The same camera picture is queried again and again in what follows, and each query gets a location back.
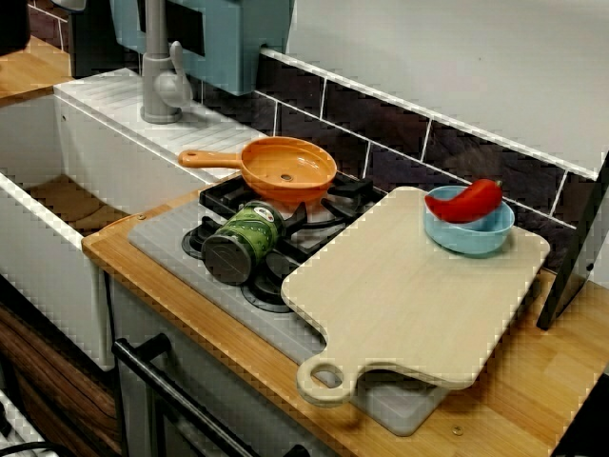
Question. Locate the black burner grate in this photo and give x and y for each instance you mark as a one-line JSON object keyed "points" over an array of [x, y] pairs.
{"points": [[219, 192]]}

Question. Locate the black vertical post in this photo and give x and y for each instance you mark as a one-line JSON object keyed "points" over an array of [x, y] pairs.
{"points": [[571, 266], [90, 47]]}

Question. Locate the bamboo kitchen counter top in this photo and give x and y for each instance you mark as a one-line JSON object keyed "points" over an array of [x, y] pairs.
{"points": [[200, 309]]}

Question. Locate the green tin can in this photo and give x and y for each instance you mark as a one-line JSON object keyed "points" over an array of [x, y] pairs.
{"points": [[242, 238]]}

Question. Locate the grey stove top plate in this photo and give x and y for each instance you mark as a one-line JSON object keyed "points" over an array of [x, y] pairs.
{"points": [[162, 233]]}

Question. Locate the black stove knob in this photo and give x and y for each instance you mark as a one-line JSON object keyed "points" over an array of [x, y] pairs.
{"points": [[192, 240], [271, 291]]}

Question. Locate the white sink basin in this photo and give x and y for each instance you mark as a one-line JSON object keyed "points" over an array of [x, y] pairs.
{"points": [[95, 143]]}

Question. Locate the grey toy faucet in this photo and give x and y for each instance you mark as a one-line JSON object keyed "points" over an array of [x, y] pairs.
{"points": [[154, 71]]}

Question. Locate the light blue bowl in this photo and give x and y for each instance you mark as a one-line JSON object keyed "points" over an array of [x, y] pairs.
{"points": [[476, 240]]}

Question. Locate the red chili pepper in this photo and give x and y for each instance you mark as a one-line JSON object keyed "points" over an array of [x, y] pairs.
{"points": [[466, 204]]}

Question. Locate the orange toy frying pan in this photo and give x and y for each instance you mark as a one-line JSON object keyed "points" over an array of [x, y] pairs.
{"points": [[285, 166]]}

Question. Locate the pale wooden cutting board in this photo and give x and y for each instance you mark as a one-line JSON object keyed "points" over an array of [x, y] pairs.
{"points": [[404, 295]]}

